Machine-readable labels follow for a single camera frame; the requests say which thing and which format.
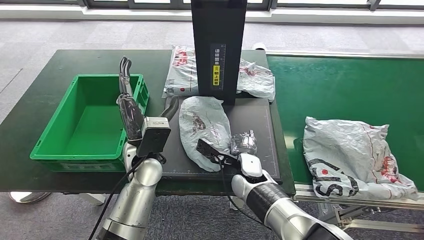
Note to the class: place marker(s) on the large white parcel black letters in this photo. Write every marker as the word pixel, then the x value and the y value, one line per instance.
pixel 348 149

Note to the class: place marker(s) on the window frame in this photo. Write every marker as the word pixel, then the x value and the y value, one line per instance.
pixel 109 3

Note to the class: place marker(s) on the green plastic crate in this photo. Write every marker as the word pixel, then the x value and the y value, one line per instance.
pixel 89 132

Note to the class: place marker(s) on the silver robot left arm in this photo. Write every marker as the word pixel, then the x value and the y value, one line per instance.
pixel 136 198

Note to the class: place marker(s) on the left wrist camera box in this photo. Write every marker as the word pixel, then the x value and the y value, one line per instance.
pixel 154 136

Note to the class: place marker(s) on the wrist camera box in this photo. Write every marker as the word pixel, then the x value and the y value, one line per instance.
pixel 154 136
pixel 207 149

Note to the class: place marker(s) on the white window sill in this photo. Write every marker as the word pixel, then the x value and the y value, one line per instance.
pixel 49 11

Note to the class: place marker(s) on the small grey-white parcel bag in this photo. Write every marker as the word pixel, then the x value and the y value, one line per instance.
pixel 202 132

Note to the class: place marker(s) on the white table leg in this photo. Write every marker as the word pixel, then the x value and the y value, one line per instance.
pixel 92 198

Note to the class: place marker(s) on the flat white parcel red print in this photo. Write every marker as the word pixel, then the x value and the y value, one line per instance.
pixel 182 76

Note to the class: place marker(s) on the green conveyor belt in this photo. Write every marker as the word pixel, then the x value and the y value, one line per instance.
pixel 348 86

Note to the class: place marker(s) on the dark green table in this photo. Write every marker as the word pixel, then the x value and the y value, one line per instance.
pixel 99 59

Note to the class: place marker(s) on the crumpled white parcel red print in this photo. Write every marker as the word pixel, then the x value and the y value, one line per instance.
pixel 256 82

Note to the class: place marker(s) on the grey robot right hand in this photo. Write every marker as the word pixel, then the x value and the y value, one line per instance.
pixel 244 143

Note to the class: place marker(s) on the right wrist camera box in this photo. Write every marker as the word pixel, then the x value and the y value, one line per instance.
pixel 207 149

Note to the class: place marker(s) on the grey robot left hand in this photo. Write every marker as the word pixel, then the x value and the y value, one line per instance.
pixel 130 116

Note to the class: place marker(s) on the black inbound scanner machine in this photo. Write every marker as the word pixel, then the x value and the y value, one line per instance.
pixel 251 126

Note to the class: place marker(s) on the silver round table foot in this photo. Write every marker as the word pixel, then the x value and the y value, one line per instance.
pixel 28 197

